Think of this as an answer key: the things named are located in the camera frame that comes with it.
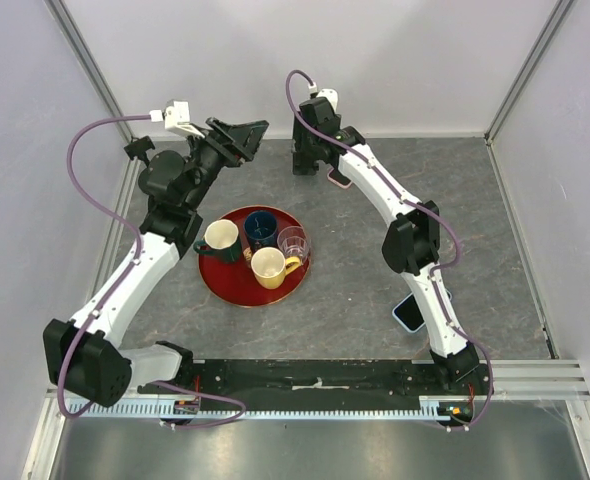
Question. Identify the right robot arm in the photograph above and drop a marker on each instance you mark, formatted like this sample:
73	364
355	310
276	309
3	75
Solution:
412	242

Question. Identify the red round tray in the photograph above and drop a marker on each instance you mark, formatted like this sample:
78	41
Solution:
235	283

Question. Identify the yellow mug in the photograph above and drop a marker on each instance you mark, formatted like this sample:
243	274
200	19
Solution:
270	267

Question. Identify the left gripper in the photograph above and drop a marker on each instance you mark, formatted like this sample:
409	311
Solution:
235	143

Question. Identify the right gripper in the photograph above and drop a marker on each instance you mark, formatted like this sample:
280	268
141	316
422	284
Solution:
297	143

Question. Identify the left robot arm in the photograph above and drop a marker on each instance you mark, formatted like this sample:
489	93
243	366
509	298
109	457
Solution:
84	354

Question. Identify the green mug cream inside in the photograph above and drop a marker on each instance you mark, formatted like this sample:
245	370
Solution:
222	241

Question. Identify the grey cable duct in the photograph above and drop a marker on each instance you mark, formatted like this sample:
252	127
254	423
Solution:
170	408

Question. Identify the phone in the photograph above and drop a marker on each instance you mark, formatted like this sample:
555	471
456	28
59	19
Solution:
408	314
336	178

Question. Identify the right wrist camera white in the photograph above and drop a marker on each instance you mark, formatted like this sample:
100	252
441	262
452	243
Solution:
330	95

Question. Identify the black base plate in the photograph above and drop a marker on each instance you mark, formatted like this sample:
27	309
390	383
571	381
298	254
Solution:
326	382

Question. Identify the dark blue mug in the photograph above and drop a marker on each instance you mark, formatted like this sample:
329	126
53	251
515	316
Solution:
261	230

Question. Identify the clear plastic cup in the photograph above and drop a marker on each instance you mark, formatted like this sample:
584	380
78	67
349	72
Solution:
293	242

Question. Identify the black round-base phone holder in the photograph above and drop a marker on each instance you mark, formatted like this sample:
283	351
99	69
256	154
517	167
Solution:
138	148

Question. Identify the phone in blue case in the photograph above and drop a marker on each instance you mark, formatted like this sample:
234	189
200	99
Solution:
408	314

